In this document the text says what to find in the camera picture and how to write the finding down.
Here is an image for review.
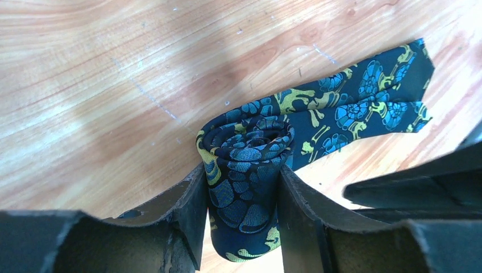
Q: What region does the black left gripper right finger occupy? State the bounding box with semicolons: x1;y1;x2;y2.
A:
278;166;481;272

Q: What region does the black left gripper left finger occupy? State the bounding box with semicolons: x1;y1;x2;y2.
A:
1;164;207;272

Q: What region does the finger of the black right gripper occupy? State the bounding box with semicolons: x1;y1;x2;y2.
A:
343;143;481;209
354;209;481;225

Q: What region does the blue patterned necktie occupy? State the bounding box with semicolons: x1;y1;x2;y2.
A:
196;38;434;262

